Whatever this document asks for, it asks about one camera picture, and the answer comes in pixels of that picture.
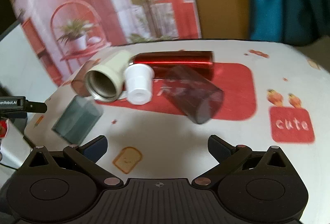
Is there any dark green translucent cup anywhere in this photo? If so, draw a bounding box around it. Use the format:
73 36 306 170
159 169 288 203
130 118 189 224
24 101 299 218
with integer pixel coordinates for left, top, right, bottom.
51 95 103 145

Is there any brown translucent plastic cup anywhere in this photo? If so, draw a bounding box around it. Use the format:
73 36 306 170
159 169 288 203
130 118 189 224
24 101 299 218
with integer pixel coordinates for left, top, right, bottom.
71 60 96 97

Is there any dark maroon translucent cup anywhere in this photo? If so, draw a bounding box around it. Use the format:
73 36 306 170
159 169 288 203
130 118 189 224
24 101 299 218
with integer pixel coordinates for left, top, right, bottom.
163 65 224 124

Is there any cream steel thermos cup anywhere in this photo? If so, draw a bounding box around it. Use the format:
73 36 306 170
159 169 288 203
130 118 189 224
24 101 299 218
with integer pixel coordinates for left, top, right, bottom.
84 50 133 103

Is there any small white plastic cup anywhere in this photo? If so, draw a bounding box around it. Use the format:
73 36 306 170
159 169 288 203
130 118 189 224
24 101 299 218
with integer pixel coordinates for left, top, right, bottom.
124 64 154 105

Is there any printed room backdrop banner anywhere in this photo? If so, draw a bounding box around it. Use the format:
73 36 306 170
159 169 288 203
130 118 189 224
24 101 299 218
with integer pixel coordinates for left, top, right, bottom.
10 0 201 85

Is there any white box with red mark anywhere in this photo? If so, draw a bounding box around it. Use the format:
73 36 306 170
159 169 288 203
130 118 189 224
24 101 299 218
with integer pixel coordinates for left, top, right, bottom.
1 119 35 169

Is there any red metallic thermos bottle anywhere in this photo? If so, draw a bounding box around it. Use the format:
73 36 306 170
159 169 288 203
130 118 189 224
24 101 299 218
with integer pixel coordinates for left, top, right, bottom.
129 50 214 80

